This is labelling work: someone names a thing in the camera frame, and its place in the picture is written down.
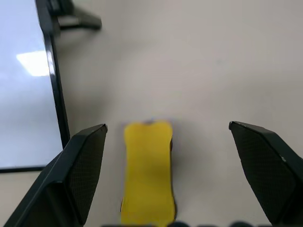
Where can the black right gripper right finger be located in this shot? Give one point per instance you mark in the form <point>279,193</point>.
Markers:
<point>272,170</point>

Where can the black whiteboard stand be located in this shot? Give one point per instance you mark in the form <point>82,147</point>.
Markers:
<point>85,20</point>

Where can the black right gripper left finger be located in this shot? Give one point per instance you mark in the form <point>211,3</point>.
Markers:
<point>59,179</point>

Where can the yellow and black eraser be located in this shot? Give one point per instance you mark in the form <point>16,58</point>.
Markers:
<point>148,170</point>

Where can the black-framed small whiteboard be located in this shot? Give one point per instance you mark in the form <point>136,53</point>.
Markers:
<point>23,94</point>

